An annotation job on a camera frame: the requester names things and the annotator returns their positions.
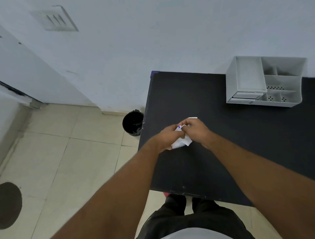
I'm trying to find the black waste bin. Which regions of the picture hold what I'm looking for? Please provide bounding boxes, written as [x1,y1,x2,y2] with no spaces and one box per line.
[122,109,145,136]

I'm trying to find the person's left hand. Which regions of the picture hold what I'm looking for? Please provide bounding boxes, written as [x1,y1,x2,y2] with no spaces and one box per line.
[156,124,187,153]

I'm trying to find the white door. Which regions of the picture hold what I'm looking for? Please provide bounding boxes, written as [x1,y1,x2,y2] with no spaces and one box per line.
[0,25,97,107]

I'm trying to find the person's right hand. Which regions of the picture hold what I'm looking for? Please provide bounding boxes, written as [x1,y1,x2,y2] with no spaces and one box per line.
[179,118,215,150]

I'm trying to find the person's left forearm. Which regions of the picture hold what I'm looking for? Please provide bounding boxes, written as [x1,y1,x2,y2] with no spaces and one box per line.
[50,135,160,239]

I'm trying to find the white desk organizer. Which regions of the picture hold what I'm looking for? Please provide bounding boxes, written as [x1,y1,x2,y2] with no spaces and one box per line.
[226,56,307,108]

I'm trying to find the white wall vent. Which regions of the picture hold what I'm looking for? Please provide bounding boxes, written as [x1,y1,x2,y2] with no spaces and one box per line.
[32,5,79,32]

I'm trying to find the person's white shirt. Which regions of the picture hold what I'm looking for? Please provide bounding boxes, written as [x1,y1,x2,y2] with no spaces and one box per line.
[161,228,233,239]

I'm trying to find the white paper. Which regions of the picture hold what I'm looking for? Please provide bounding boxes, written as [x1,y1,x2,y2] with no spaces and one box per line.
[170,117,198,150]

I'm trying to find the person's right forearm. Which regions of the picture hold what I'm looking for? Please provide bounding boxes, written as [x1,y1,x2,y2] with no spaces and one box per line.
[205,130,315,239]

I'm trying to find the person's black trousers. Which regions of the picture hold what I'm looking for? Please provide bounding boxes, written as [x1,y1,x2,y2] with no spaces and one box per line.
[136,194,255,239]

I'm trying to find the black round floor mat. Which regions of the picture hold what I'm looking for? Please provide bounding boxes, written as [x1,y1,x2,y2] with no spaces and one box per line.
[0,182,23,230]

